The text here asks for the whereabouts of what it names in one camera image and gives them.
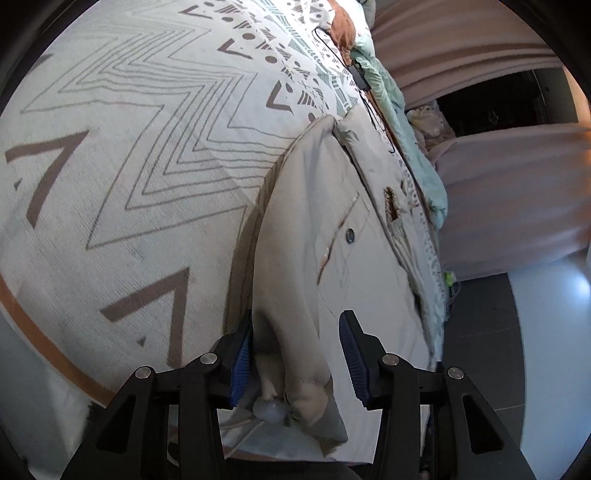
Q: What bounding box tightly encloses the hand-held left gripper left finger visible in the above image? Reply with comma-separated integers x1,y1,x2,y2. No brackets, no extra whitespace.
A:
60,318,254,480

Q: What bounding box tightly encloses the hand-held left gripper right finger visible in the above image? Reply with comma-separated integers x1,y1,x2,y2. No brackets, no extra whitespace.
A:
338,310,539,480

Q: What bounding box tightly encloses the beige jacket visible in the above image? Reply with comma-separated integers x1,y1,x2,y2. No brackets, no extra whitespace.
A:
222,113,455,462

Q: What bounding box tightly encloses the pink curtain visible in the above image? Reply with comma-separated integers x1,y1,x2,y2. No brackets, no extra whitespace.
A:
369,0,566,109
434,122,591,282

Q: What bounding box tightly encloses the beige plush toy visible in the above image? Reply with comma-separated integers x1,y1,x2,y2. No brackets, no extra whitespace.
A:
406,104,455,153

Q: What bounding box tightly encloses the light green duvet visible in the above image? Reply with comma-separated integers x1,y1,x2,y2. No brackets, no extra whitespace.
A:
351,0,451,229

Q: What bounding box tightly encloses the white patterned blanket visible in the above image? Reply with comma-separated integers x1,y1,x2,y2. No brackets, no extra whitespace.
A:
0,0,448,462

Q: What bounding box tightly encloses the black charger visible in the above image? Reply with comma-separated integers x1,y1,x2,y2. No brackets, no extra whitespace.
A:
348,62,372,90

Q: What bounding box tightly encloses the orange-brown cloth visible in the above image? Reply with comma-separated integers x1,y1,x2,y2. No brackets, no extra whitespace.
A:
330,0,358,49

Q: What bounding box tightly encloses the black cable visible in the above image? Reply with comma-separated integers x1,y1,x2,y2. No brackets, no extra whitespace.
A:
311,25,398,155

